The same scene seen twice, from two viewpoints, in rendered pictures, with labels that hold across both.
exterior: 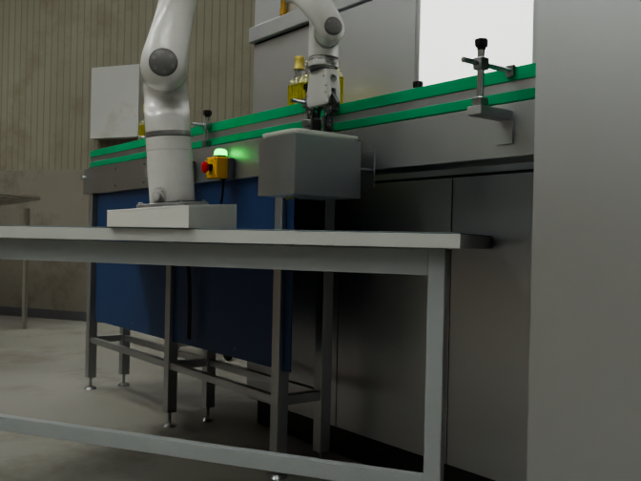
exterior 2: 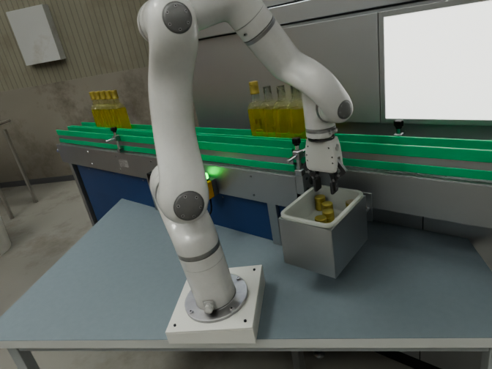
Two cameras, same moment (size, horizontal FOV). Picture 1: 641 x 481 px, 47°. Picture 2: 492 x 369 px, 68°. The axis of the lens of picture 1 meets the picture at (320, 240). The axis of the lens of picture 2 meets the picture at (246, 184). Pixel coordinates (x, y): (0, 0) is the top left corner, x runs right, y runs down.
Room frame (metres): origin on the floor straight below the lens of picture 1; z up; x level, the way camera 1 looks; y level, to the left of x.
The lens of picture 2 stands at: (1.09, 0.39, 1.51)
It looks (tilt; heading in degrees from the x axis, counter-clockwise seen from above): 23 degrees down; 351
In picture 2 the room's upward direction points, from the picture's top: 10 degrees counter-clockwise
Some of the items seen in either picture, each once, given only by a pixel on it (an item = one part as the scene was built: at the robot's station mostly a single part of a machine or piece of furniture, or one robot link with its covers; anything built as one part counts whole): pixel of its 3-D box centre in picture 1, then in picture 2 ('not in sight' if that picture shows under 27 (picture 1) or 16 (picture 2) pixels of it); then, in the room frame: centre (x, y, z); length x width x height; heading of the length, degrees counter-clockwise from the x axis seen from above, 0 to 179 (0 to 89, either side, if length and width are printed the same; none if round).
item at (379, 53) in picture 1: (414, 44); (375, 70); (2.20, -0.27, 1.32); 0.90 x 0.03 x 0.34; 38
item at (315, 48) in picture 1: (323, 34); (318, 102); (2.04, 0.00, 1.29); 0.09 x 0.08 x 0.13; 12
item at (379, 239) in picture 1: (277, 238); (251, 212); (2.59, 0.15, 0.73); 1.58 x 1.52 x 0.04; 68
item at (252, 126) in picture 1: (173, 142); (139, 144); (2.87, 0.58, 1.10); 1.75 x 0.01 x 0.08; 38
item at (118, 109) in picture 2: not in sight; (121, 116); (3.20, 0.67, 1.19); 0.06 x 0.06 x 0.28; 38
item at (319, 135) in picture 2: (323, 64); (321, 131); (2.04, 0.00, 1.21); 0.09 x 0.08 x 0.03; 36
